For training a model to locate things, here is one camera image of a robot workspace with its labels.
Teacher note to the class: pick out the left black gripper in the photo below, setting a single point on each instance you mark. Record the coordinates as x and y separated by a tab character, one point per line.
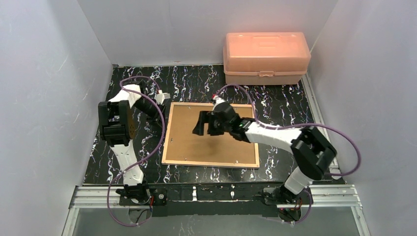
156	116

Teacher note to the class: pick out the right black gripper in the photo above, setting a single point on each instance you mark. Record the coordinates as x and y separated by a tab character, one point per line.
208	122

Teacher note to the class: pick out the picture frame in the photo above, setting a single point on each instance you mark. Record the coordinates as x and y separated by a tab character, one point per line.
182	147

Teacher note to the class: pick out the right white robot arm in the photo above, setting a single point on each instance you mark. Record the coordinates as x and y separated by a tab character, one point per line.
311	150

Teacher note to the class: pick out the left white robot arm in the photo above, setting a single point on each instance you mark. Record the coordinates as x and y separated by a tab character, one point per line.
117	129

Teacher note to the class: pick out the orange plastic storage box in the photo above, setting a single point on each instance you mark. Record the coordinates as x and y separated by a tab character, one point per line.
265	58

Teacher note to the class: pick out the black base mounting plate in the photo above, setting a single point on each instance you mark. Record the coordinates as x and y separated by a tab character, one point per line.
218	199

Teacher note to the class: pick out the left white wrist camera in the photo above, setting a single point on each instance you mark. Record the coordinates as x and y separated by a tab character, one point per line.
161	97

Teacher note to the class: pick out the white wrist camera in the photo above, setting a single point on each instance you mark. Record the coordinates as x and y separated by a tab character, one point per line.
161	97
216	100

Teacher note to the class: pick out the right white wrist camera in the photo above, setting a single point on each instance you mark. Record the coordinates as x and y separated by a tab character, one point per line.
216	100

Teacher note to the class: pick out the aluminium rail frame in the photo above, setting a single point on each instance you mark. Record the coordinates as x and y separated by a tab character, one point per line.
105	197

